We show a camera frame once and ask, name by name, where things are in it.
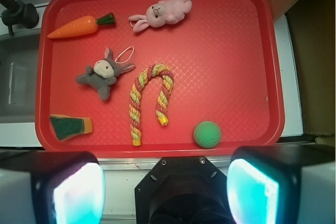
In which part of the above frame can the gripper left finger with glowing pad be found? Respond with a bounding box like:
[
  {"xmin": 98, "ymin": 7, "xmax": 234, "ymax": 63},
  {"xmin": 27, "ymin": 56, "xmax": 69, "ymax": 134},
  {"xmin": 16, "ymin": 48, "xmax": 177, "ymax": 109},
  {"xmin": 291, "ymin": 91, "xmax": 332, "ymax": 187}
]
[{"xmin": 1, "ymin": 151, "xmax": 105, "ymax": 223}]

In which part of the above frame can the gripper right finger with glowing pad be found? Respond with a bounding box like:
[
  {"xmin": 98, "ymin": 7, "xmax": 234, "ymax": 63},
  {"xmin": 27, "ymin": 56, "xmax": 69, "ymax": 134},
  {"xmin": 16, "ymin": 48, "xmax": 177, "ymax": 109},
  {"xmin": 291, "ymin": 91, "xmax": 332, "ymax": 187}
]
[{"xmin": 227, "ymin": 145, "xmax": 335, "ymax": 223}]

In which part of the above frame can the green and yellow sponge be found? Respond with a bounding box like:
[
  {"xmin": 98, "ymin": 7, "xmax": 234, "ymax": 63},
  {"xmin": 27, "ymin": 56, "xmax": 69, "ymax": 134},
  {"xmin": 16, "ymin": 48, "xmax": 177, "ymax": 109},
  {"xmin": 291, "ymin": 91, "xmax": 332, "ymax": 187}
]
[{"xmin": 49, "ymin": 114, "xmax": 93, "ymax": 141}]

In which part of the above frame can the green rubber ball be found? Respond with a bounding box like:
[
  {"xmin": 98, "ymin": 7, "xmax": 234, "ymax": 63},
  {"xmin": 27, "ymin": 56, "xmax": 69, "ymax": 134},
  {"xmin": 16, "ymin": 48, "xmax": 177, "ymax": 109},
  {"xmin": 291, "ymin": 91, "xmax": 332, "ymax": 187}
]
[{"xmin": 193, "ymin": 121, "xmax": 222, "ymax": 148}]

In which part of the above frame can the grey plush bunny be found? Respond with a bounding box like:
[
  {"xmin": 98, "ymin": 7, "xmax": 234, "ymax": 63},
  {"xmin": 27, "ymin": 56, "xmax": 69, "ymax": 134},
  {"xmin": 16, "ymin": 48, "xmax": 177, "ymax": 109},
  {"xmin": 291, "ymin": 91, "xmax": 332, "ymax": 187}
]
[{"xmin": 75, "ymin": 46, "xmax": 135, "ymax": 101}]

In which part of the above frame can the grey sink basin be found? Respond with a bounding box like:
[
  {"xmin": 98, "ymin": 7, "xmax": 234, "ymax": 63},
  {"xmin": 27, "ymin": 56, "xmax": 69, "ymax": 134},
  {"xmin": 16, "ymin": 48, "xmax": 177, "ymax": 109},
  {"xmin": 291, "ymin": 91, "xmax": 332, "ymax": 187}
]
[{"xmin": 1, "ymin": 33, "xmax": 41, "ymax": 148}]

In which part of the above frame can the red plastic tray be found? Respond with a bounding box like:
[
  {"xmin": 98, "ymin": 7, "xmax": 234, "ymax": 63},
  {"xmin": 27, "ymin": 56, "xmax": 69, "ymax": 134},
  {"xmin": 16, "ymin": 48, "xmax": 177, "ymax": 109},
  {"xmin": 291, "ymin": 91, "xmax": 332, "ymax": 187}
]
[{"xmin": 35, "ymin": 0, "xmax": 285, "ymax": 157}]

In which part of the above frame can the orange plastic toy carrot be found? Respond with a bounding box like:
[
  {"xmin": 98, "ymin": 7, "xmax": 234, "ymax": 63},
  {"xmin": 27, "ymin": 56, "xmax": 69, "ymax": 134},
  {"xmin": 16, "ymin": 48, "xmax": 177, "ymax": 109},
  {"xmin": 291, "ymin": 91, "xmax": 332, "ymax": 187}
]
[{"xmin": 47, "ymin": 13, "xmax": 116, "ymax": 39}]

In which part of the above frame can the grey faucet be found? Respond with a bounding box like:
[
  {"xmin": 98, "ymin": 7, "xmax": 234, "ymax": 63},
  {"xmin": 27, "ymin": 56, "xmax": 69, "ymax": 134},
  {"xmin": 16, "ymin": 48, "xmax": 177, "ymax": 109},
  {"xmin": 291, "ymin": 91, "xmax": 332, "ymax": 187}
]
[{"xmin": 1, "ymin": 0, "xmax": 39, "ymax": 37}]

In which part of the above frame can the pink plush bunny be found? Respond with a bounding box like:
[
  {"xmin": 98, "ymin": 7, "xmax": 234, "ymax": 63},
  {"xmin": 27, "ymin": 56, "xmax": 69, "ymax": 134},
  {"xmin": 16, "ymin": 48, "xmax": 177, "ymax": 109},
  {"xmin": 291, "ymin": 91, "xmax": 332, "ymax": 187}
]
[{"xmin": 128, "ymin": 0, "xmax": 193, "ymax": 33}]

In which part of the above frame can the striped rope candy cane toy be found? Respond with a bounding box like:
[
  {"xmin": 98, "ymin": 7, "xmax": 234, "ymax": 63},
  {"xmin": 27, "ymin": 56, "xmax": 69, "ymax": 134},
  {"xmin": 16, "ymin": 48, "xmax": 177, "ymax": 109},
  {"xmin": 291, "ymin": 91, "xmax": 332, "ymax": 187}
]
[{"xmin": 128, "ymin": 63, "xmax": 174, "ymax": 147}]

